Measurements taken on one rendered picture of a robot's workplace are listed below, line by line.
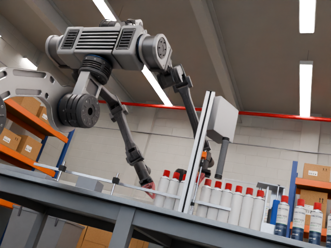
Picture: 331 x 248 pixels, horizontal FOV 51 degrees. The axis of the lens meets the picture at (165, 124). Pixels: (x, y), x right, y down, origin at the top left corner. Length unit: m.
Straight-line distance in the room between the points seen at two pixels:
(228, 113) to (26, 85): 0.98
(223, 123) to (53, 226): 2.65
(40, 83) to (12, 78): 0.13
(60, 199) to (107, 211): 0.21
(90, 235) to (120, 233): 4.03
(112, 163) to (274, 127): 3.33
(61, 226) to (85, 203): 2.54
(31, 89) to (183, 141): 5.71
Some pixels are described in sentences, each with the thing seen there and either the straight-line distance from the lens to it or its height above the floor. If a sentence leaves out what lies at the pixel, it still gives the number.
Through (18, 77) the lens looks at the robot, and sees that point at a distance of 1.33.
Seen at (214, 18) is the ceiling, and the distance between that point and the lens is 4.79.
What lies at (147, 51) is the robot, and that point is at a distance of 1.45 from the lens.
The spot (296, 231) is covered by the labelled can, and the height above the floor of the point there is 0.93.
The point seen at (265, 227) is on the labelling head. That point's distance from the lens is 1.79.
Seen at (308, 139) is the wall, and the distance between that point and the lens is 6.49.
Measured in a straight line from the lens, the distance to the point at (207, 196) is 1.75.
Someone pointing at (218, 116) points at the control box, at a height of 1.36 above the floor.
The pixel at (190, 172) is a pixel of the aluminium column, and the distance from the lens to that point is 1.63.
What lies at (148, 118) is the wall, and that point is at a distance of 7.31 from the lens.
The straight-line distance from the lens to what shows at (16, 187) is 1.58.
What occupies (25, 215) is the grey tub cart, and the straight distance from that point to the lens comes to 4.10.
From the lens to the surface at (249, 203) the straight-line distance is 1.74.
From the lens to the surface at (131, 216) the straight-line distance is 1.35.
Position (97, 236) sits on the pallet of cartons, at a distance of 5.33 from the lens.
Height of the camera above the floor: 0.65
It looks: 21 degrees up
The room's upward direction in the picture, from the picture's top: 16 degrees clockwise
